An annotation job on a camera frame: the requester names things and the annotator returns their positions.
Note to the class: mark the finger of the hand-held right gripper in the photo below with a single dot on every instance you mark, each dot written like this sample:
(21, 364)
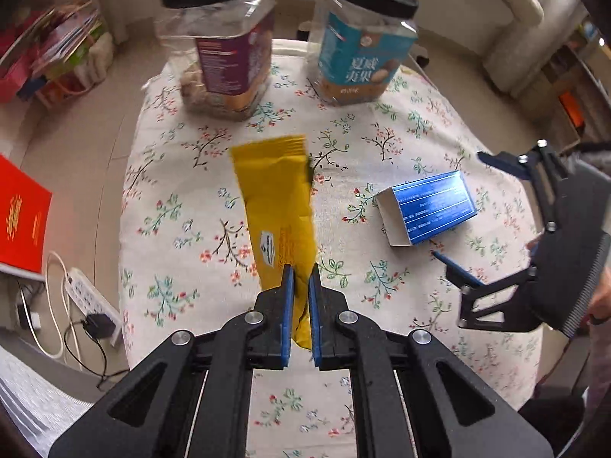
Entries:
(520, 162)
(491, 296)

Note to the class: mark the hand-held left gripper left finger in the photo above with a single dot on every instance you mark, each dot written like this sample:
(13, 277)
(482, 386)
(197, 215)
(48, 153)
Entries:
(288, 315)

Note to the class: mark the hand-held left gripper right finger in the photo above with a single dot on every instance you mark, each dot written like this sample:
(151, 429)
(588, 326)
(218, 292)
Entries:
(314, 315)

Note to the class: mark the blue cardboard box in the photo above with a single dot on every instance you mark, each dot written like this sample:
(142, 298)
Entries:
(429, 205)

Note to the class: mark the yellow snack wrapper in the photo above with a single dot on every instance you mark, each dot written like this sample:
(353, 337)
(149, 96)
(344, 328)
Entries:
(277, 200)

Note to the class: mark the person's right forearm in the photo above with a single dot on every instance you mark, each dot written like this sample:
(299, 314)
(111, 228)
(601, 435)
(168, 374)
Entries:
(602, 305)

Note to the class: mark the wooden shelf unit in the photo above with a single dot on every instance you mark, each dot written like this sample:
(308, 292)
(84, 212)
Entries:
(582, 71)

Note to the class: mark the beige fleece blanket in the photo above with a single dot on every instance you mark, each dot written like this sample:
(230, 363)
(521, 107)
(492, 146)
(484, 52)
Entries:
(506, 19)

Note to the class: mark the grey office chair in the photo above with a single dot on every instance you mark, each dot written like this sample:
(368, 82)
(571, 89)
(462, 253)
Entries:
(419, 55)

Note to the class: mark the black charger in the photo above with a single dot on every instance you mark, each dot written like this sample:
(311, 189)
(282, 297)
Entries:
(99, 327)

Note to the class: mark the plastic jar with teal label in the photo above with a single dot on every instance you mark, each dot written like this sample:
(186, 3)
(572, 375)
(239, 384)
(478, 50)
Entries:
(358, 57)

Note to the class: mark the white power strip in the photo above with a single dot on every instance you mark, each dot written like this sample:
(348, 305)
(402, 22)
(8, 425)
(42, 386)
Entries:
(90, 296)

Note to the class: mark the white charger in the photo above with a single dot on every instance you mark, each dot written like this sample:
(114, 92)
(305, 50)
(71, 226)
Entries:
(28, 318)

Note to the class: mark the plastic jar with purple label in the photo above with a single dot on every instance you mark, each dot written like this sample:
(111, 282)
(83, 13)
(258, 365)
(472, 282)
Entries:
(224, 57)

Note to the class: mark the grey striped cloth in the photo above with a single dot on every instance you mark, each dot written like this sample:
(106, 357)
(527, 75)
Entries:
(33, 405)

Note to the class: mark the pile of books and bags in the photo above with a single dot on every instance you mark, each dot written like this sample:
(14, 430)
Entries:
(62, 52)

